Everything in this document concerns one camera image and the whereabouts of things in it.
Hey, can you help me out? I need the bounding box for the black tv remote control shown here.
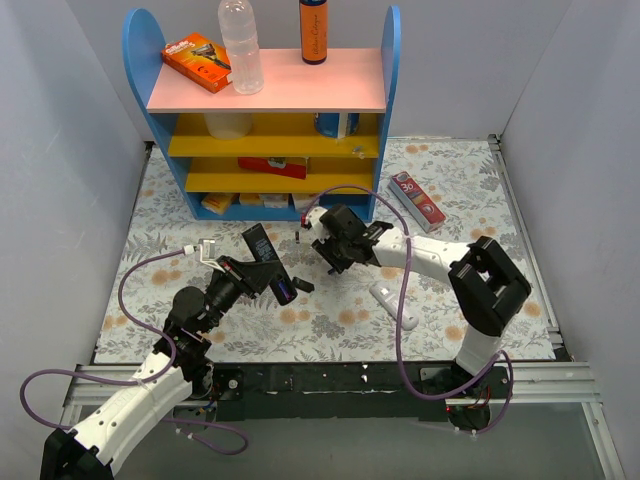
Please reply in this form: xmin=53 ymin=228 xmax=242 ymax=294
xmin=242 ymin=223 xmax=297 ymax=306

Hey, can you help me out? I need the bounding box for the black remote battery cover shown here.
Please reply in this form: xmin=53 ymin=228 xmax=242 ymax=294
xmin=292 ymin=277 xmax=315 ymax=293

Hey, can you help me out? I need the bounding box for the white and red remote control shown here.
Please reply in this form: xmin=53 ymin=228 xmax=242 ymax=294
xmin=369 ymin=282 xmax=419 ymax=331

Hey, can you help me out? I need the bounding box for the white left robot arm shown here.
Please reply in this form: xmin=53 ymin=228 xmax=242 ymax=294
xmin=40 ymin=256 xmax=282 ymax=479

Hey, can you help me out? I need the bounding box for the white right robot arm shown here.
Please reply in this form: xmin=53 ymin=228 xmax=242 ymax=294
xmin=302 ymin=204 xmax=532 ymax=398

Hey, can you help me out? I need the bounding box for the white orange soap box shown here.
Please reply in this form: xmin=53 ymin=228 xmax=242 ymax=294
xmin=259 ymin=194 xmax=289 ymax=209

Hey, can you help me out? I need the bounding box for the yellow orange box on shelf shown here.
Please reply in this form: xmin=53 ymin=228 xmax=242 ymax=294
xmin=201 ymin=192 xmax=238 ymax=215

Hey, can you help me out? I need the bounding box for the red box on shelf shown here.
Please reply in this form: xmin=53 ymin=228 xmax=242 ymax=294
xmin=237 ymin=157 xmax=308 ymax=180

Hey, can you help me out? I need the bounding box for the red toothpaste box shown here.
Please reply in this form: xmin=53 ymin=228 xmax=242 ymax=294
xmin=389 ymin=171 xmax=446 ymax=233

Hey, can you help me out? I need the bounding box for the blue and yellow shelf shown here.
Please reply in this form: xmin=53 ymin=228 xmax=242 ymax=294
xmin=121 ymin=6 xmax=402 ymax=221

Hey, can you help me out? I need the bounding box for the blue white box on shelf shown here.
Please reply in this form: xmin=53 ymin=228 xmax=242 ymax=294
xmin=314 ymin=112 xmax=360 ymax=139

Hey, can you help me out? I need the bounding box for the white cup on shelf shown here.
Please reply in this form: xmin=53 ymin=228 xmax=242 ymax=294
xmin=203 ymin=113 xmax=253 ymax=140

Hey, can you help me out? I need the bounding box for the orange razor box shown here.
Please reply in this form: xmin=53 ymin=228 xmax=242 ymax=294
xmin=161 ymin=32 xmax=231 ymax=93

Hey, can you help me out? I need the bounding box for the orange cologne bottle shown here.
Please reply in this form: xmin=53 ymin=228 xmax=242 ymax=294
xmin=299 ymin=0 xmax=328 ymax=65

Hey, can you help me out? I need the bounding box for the clear plastic bottle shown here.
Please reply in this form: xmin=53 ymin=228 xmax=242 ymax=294
xmin=218 ymin=0 xmax=264 ymax=95

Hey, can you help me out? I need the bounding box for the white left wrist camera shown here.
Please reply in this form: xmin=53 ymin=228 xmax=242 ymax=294
xmin=182 ymin=239 xmax=222 ymax=270

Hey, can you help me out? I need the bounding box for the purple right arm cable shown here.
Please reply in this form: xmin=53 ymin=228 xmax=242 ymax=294
xmin=303 ymin=184 xmax=515 ymax=432

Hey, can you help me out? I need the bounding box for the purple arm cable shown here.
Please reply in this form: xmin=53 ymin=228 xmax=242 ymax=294
xmin=19 ymin=248 xmax=250 ymax=456
xmin=303 ymin=184 xmax=515 ymax=432

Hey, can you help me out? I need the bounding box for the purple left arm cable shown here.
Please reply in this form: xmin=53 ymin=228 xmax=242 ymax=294
xmin=19 ymin=248 xmax=250 ymax=456

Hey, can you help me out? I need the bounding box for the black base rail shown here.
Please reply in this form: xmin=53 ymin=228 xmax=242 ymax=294
xmin=190 ymin=361 xmax=506 ymax=422

